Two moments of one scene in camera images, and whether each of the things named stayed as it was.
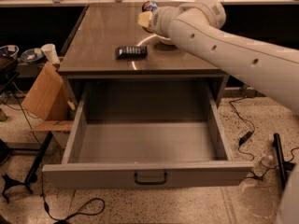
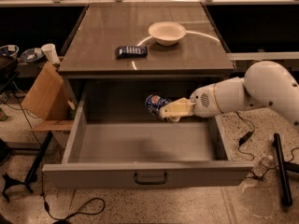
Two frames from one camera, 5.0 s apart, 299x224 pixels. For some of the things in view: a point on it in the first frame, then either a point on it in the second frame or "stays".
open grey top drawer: [146, 134] stays
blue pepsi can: [149, 6] -> [154, 103]
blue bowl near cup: [32, 55] stays
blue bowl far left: [9, 51] stays
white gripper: [155, 20] -> [203, 101]
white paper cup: [50, 52] stays
